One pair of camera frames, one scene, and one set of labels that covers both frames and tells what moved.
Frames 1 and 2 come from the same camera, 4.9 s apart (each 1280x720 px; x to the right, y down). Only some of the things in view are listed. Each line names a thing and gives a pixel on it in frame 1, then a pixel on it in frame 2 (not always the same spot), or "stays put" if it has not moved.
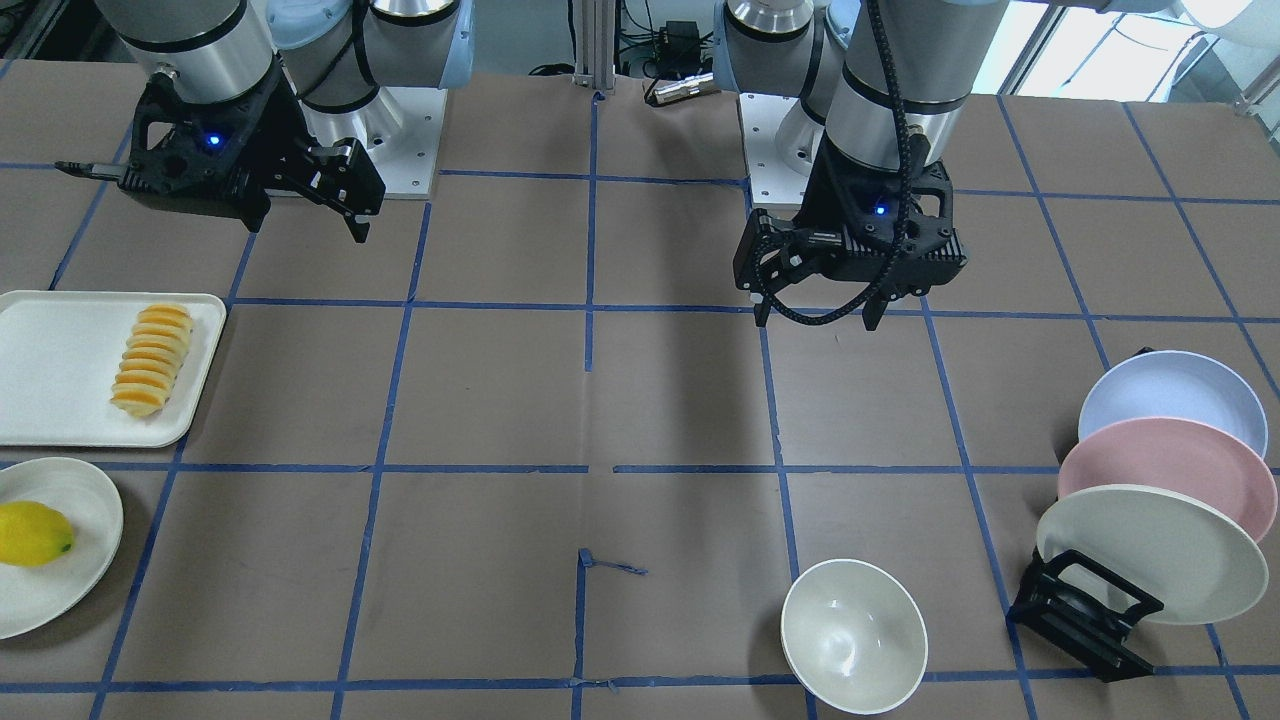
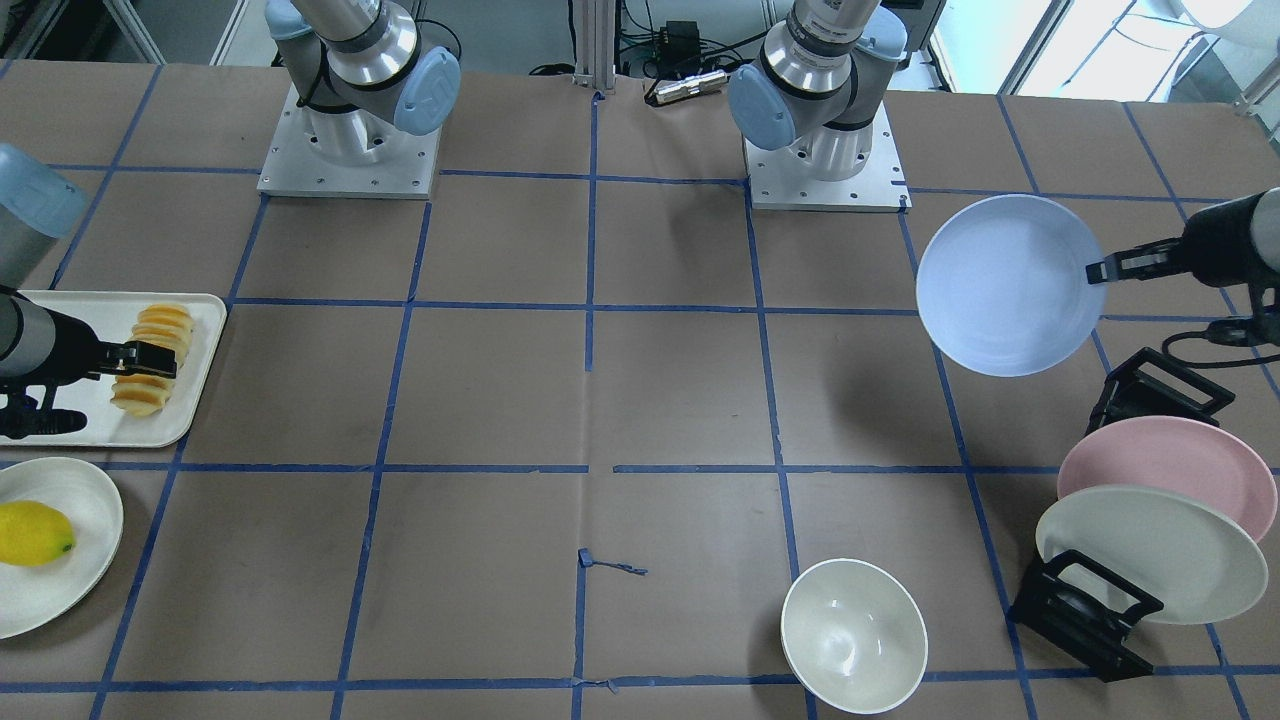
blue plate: [1176, 384] → [1002, 285]
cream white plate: [1201, 567] stays put
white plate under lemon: [35, 596] stays put
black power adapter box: [683, 46] stays put
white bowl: [853, 635] stays put
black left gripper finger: [874, 310] → [1142, 262]
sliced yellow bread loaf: [152, 359] stays put
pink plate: [1175, 455] stays put
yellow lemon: [33, 534] stays put
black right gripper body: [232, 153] → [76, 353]
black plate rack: [1087, 608] stays put
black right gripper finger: [359, 227] → [136, 356]
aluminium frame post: [595, 44] stays put
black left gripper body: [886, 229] → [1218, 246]
